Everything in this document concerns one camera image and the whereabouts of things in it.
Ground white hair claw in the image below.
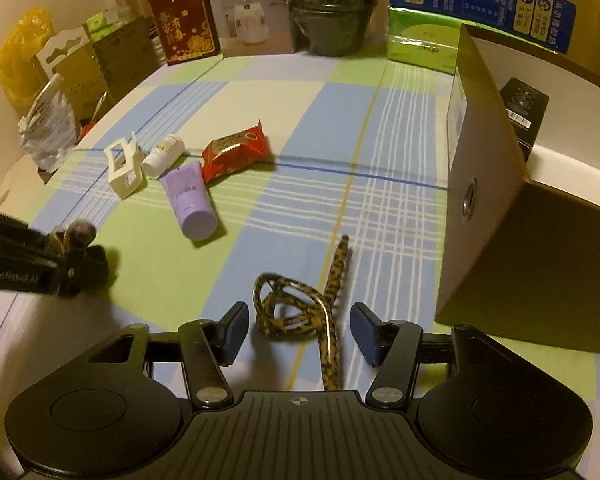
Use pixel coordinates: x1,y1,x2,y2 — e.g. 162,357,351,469
103,131,147,200

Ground red gift box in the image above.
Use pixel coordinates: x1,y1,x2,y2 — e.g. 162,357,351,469
146,0,220,67

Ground leopard print headband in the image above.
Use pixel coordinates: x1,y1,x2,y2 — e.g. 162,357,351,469
252,234,353,392

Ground brown cardboard carton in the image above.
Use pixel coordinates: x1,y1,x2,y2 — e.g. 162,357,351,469
62,15,163,121

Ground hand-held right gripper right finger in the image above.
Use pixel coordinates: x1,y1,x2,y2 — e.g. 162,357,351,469
350,302,516,408

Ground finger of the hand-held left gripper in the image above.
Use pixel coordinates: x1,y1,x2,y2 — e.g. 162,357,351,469
0,204,70,261
55,245,108,297

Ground clear plastic bag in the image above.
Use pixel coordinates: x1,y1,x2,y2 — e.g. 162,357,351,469
19,74,78,171

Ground small green box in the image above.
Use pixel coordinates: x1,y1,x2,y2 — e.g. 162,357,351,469
84,7,131,43

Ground green tissue pack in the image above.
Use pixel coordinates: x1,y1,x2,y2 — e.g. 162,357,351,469
385,5,466,77

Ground brown cardboard storage box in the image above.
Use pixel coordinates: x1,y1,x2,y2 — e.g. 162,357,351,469
434,22,600,356

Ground golden curtain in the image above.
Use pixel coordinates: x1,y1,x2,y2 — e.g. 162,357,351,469
552,0,600,98

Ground white humidifier box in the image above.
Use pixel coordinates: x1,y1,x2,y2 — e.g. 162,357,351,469
202,0,296,58

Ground small white bottle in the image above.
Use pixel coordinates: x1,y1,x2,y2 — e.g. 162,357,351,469
141,134,187,180

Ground black product box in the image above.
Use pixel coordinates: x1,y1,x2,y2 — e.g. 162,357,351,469
498,77,551,163

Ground red snack packet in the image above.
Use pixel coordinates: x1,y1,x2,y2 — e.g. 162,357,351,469
201,120,271,183

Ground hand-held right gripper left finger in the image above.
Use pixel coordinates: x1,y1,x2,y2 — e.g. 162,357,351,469
87,301,251,408

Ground purple tube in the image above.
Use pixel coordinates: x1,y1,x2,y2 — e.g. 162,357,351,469
160,162,217,239

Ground checkered cloth desktop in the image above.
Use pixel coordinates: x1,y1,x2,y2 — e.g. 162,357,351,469
0,50,600,411

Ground yellow plastic bag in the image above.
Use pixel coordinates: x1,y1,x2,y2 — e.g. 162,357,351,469
0,7,56,108

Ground stacked black wrapped bowls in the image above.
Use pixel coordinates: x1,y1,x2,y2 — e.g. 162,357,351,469
286,0,377,57

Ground small round brown object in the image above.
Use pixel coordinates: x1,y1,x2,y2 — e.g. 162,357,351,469
62,220,97,251

